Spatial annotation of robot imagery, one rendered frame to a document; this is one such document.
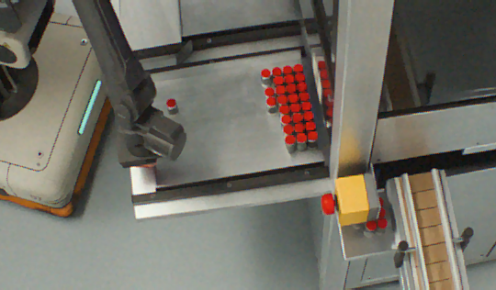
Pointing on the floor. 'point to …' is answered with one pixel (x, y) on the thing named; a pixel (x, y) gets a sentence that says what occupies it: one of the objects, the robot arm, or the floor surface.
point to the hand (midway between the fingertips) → (149, 162)
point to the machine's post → (354, 110)
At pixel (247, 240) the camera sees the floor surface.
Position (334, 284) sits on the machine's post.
